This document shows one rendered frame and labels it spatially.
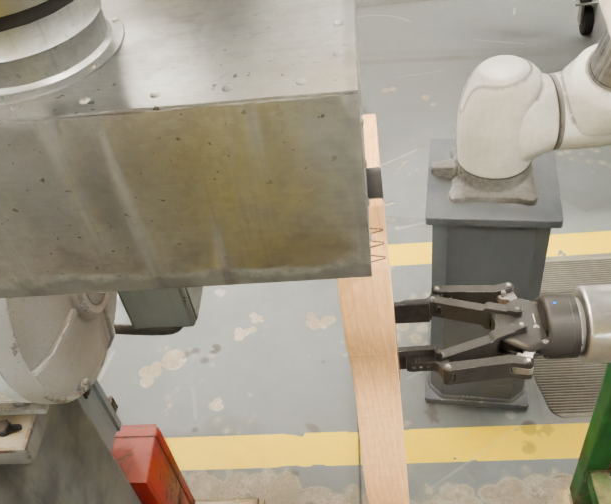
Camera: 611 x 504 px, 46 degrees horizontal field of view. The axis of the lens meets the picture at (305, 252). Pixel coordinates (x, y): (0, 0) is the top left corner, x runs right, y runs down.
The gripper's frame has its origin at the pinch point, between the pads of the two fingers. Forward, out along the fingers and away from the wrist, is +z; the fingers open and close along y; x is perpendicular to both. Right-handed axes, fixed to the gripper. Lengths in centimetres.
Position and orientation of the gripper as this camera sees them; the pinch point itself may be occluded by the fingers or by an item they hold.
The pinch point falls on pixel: (397, 334)
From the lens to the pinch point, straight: 85.9
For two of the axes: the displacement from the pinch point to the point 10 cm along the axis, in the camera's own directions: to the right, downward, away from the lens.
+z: -9.9, 0.7, 1.1
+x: -1.2, -7.8, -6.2
